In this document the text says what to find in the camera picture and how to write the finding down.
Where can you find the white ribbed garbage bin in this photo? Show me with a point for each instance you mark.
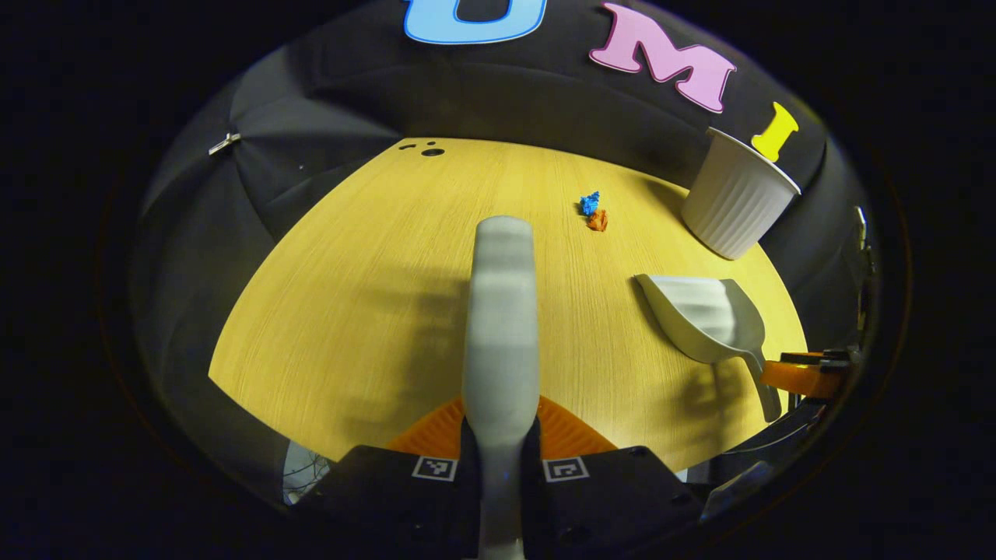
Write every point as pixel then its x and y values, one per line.
pixel 735 202

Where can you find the black backdrop cloth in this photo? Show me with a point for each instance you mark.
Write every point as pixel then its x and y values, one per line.
pixel 327 93

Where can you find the silver metal clip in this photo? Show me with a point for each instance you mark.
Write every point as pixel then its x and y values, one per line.
pixel 224 143

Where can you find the white dustpan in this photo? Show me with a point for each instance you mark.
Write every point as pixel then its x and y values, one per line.
pixel 700 319

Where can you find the small white broom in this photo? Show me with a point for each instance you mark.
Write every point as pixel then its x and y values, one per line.
pixel 502 327

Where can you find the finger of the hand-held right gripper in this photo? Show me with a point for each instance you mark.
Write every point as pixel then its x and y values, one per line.
pixel 817 358
pixel 801 379

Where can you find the blue paper trash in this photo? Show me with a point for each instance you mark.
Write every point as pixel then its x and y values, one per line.
pixel 590 204

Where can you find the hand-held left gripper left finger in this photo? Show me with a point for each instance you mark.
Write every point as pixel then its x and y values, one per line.
pixel 389 498

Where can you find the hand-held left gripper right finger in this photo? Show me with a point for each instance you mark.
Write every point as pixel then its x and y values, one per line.
pixel 615 498

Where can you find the wooden desktop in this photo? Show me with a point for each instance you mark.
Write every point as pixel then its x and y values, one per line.
pixel 373 295

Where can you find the orange paper trash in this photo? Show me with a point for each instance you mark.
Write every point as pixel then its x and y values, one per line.
pixel 597 221

